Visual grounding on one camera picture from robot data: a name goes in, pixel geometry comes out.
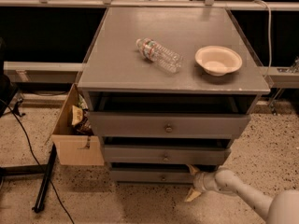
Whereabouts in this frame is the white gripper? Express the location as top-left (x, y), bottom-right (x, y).
top-left (184, 164), bottom-right (219, 203)

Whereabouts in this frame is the grey bottom drawer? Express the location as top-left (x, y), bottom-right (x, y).
top-left (110, 169), bottom-right (193, 184)

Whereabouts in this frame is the grey drawer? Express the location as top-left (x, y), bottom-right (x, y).
top-left (88, 112), bottom-right (250, 139)
top-left (104, 145), bottom-right (231, 165)
top-left (110, 169), bottom-right (193, 184)

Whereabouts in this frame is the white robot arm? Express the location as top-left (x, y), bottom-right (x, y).
top-left (185, 164), bottom-right (299, 224)

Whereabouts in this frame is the grey middle drawer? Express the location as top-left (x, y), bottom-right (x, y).
top-left (104, 145), bottom-right (231, 165)

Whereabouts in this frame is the grey drawer cabinet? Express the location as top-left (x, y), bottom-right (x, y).
top-left (78, 7), bottom-right (269, 173)

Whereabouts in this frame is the grey top drawer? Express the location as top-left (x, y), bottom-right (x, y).
top-left (88, 112), bottom-right (250, 139)

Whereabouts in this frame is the cardboard box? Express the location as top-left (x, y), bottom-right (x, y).
top-left (51, 84), bottom-right (105, 166)

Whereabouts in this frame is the white paper bowl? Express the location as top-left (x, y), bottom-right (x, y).
top-left (195, 46), bottom-right (243, 77)

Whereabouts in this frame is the snack bag in box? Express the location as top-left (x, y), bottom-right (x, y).
top-left (72, 105), bottom-right (93, 135)

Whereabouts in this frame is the clear plastic water bottle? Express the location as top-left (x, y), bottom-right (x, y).
top-left (135, 38), bottom-right (182, 74)

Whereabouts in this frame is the black stand leg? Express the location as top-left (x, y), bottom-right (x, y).
top-left (32, 146), bottom-right (57, 213)

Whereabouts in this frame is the white hanging cable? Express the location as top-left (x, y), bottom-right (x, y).
top-left (253, 0), bottom-right (273, 79)

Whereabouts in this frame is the black floor cable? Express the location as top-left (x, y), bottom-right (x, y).
top-left (0, 98), bottom-right (76, 224)

